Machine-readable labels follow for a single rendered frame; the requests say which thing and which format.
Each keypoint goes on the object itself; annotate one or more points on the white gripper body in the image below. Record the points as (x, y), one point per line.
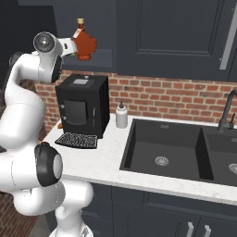
(72, 47)

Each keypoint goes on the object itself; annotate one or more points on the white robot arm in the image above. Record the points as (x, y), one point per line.
(21, 129)

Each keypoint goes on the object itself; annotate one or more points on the maple syrup bottle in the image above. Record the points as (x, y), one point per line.
(85, 44)

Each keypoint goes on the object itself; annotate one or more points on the dark swung-open cabinet door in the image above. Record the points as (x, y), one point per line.
(18, 21)

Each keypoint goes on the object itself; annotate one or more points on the small orange shaker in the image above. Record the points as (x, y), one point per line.
(60, 126)

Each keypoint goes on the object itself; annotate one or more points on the white condiment bottle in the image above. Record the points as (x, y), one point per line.
(121, 118)

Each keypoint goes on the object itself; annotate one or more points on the dark narrow base cabinet panel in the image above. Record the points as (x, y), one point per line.
(100, 209)

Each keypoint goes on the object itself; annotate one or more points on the dark base cabinet door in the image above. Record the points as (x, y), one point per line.
(220, 228)
(151, 223)

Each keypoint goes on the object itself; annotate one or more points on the black coffee machine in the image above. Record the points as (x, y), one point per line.
(81, 105)

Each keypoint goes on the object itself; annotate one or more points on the black double sink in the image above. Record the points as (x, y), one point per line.
(172, 151)

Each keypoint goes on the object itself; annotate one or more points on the black faucet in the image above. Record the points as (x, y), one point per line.
(226, 111)

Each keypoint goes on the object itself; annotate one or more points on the dark drawer front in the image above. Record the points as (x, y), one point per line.
(185, 205)

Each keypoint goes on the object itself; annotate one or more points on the dark open wall cabinet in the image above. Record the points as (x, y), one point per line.
(102, 31)

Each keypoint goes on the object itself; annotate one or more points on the dark wall cabinet door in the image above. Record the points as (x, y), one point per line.
(172, 37)

